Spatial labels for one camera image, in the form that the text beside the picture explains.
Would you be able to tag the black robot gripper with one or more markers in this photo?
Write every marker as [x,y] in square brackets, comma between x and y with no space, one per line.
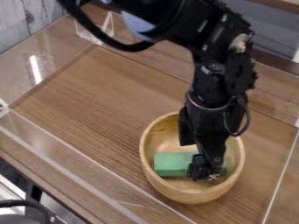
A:
[206,126]

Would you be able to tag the green rectangular block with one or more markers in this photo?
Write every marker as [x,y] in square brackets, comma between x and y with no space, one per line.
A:
[171,164]

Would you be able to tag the brown wooden bowl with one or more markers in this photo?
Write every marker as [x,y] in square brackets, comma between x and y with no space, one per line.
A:
[160,141]

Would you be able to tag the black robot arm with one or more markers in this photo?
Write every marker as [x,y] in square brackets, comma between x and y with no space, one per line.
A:
[216,35]

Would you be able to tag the clear acrylic corner bracket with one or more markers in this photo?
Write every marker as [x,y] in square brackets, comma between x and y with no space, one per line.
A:
[104,25]

